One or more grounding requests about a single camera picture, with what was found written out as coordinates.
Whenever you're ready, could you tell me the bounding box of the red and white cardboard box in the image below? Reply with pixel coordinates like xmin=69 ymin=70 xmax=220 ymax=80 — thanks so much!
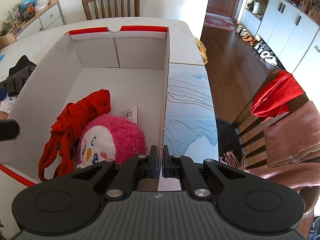
xmin=0 ymin=25 xmax=171 ymax=188

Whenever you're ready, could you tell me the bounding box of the black dotted glove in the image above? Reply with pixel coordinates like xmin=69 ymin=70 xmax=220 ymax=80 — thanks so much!
xmin=0 ymin=55 xmax=37 ymax=101

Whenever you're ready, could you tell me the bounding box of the pink penguin plush toy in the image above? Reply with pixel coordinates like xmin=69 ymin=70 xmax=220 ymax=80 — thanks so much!
xmin=76 ymin=114 xmax=147 ymax=168

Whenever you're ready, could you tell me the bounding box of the blue patterned table mat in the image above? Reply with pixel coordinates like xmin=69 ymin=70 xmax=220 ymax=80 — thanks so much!
xmin=157 ymin=62 xmax=220 ymax=192

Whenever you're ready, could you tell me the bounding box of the wooden chair beside table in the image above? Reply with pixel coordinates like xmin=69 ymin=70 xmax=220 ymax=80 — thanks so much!
xmin=216 ymin=68 xmax=319 ymax=213

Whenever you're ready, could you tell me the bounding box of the red cloth in box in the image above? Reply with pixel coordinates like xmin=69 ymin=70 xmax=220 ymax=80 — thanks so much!
xmin=38 ymin=89 xmax=111 ymax=182

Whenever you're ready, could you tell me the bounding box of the white barcode tag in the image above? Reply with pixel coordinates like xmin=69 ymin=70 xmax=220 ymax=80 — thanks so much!
xmin=118 ymin=106 xmax=138 ymax=124

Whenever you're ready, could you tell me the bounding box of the pink scarf on chair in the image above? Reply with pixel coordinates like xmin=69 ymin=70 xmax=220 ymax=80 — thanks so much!
xmin=220 ymin=101 xmax=319 ymax=191

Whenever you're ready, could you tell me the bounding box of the red cloth on chair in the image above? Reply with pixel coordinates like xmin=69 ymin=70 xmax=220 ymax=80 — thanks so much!
xmin=251 ymin=70 xmax=304 ymax=118

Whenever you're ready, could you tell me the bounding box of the black gripper tip at left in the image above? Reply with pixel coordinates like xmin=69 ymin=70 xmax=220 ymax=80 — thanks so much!
xmin=0 ymin=119 xmax=20 ymax=141

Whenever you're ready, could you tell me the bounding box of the yellow plastic bag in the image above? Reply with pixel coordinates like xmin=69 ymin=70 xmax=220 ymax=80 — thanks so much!
xmin=194 ymin=37 xmax=208 ymax=65

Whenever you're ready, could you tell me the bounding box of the red patterned rug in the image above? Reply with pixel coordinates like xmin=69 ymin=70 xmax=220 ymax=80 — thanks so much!
xmin=204 ymin=13 xmax=235 ymax=31

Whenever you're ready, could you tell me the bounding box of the white tall cabinet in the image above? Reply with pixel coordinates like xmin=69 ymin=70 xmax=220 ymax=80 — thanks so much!
xmin=241 ymin=0 xmax=319 ymax=73

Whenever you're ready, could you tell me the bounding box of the white wooden sideboard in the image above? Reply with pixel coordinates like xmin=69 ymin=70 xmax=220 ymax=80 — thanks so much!
xmin=14 ymin=0 xmax=65 ymax=41

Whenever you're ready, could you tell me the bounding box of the wooden chair behind table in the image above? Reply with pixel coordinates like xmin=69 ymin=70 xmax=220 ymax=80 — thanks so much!
xmin=82 ymin=0 xmax=140 ymax=20

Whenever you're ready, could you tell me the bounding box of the wooden tray box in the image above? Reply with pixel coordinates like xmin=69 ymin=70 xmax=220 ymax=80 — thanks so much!
xmin=0 ymin=33 xmax=17 ymax=50

